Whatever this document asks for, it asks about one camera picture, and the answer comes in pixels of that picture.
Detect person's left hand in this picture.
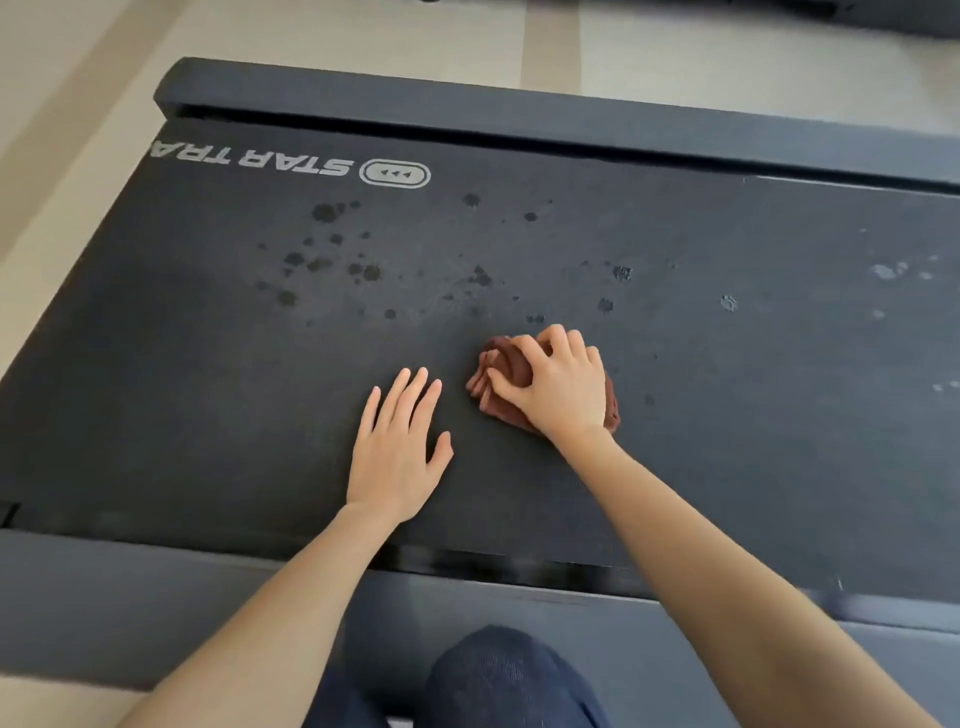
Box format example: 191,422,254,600
344,365,455,526

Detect person's right hand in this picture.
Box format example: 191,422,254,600
485,323,618,451

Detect brown cleaning cloth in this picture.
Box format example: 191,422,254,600
464,335,622,436

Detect stained grey treadmill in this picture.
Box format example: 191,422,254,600
0,56,960,728

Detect person's left forearm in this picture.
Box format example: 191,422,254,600
116,503,403,728

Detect person's right forearm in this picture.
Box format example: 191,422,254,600
562,433,943,728

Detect person's dark blue trousers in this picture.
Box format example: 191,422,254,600
303,624,613,728

